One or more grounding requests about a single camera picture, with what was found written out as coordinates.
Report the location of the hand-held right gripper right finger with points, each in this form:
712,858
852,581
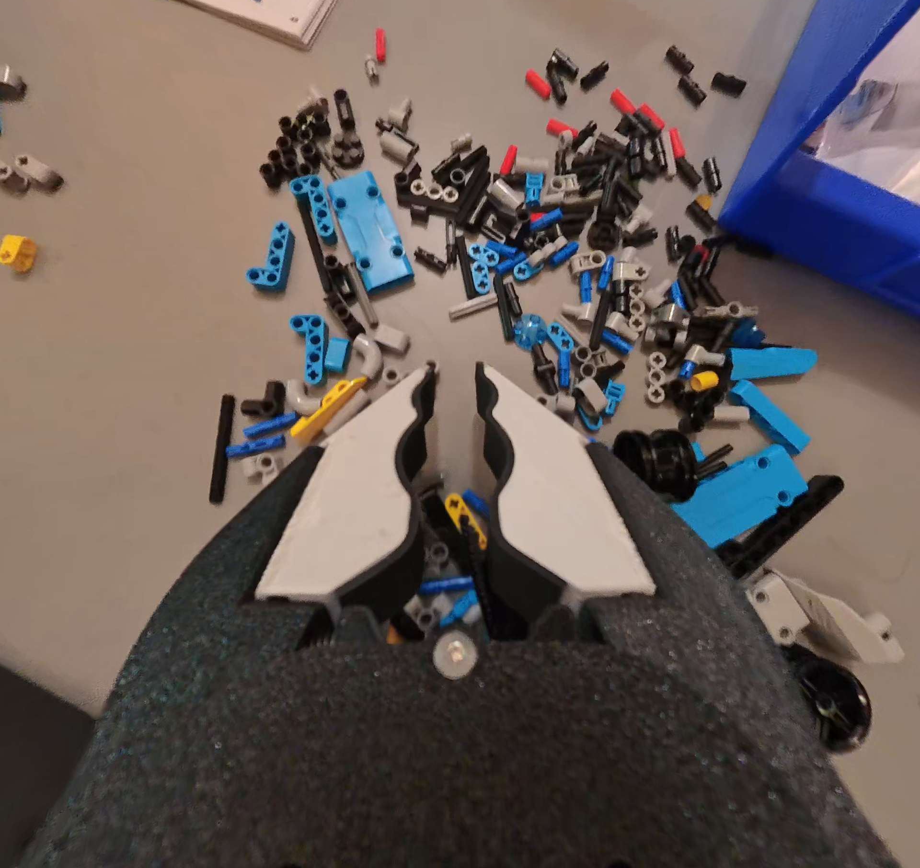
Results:
568,523

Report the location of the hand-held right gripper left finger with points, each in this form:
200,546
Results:
338,523

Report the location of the pile of building block pieces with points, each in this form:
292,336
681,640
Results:
575,185

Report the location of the grey desk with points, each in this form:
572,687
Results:
144,343

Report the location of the long blue panel piece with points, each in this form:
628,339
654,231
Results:
740,494

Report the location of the long black holed beam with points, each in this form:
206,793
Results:
783,523

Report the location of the grey panel piece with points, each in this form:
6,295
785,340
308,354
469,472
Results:
819,616

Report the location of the black spoked wheel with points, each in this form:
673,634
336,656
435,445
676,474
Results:
834,703

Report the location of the small yellow connector piece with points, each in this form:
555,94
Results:
18,251

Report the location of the blue plastic bin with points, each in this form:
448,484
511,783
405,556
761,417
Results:
826,164

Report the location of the grey pin piece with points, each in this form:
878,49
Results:
371,68

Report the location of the small grey block piece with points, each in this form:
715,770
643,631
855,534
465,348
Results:
11,81

